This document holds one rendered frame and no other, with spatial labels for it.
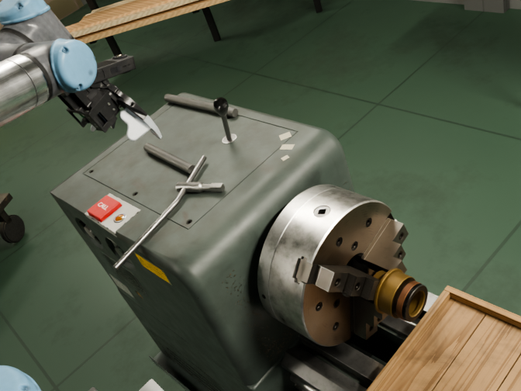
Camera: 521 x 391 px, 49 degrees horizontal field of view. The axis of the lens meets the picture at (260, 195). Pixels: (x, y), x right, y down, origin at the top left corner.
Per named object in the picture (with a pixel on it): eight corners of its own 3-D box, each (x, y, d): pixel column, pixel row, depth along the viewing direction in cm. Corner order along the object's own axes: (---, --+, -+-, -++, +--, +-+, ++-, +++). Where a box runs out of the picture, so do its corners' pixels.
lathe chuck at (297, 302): (291, 355, 124) (250, 255, 106) (377, 262, 138) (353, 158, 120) (323, 375, 118) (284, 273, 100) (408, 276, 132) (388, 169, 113)
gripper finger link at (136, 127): (148, 156, 112) (108, 128, 110) (163, 133, 115) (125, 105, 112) (151, 153, 110) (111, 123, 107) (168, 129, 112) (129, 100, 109)
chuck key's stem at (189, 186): (226, 187, 122) (182, 187, 127) (222, 180, 120) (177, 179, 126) (222, 195, 120) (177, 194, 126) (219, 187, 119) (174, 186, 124)
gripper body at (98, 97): (84, 129, 113) (43, 86, 104) (108, 97, 116) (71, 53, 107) (108, 135, 108) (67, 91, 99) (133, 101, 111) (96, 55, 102)
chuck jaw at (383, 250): (347, 251, 117) (377, 206, 120) (355, 263, 121) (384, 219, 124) (392, 271, 110) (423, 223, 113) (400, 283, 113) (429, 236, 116)
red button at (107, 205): (90, 216, 131) (85, 210, 130) (110, 200, 133) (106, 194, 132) (103, 225, 127) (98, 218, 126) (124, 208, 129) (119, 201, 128)
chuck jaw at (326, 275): (331, 281, 116) (294, 280, 107) (338, 257, 115) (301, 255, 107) (375, 302, 109) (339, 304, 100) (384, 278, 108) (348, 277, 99)
